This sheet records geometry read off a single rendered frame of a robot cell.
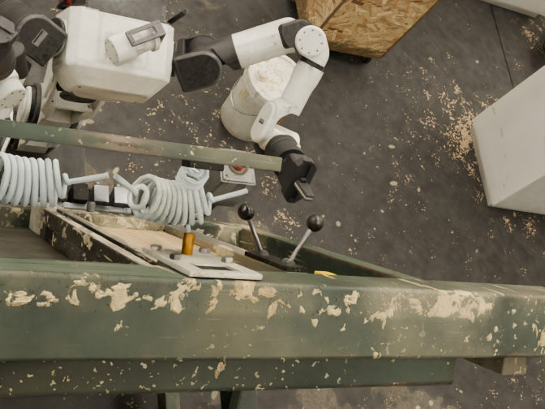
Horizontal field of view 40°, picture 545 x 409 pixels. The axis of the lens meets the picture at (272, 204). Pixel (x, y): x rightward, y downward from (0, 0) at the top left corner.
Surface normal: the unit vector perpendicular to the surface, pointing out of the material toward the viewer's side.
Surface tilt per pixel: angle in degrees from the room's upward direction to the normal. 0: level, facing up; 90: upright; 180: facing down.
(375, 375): 30
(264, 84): 0
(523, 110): 90
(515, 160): 90
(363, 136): 0
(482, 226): 0
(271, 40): 47
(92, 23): 23
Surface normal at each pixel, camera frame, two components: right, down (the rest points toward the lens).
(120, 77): 0.29, 0.69
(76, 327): 0.46, 0.11
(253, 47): -0.02, 0.20
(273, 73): 0.46, -0.41
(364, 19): 0.15, 0.91
